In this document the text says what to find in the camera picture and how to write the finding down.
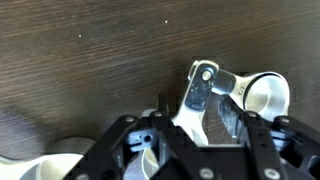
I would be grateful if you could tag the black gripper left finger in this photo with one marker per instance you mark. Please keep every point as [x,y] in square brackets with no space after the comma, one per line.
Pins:
[110,146]

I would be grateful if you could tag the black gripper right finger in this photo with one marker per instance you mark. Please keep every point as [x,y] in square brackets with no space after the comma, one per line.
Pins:
[266,150]

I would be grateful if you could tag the second largest steel measuring cup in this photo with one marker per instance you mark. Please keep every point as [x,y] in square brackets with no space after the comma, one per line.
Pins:
[40,166]

